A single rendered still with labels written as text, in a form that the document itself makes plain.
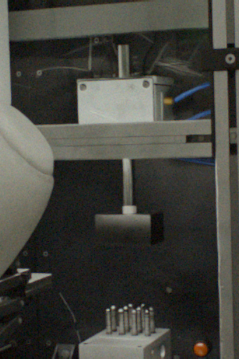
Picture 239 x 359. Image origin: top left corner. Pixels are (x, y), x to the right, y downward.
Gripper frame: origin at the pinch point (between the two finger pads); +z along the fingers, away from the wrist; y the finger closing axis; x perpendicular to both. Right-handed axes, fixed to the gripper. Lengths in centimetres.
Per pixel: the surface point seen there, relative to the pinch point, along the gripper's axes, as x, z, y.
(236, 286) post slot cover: -20.8, 13.4, -1.7
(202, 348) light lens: -10.9, 33.0, -14.1
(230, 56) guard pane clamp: -20.8, 13.0, 25.3
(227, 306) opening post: -19.6, 13.4, -4.2
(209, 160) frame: -7, 54, 12
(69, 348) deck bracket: 20, 56, -21
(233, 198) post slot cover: -20.7, 13.4, 8.8
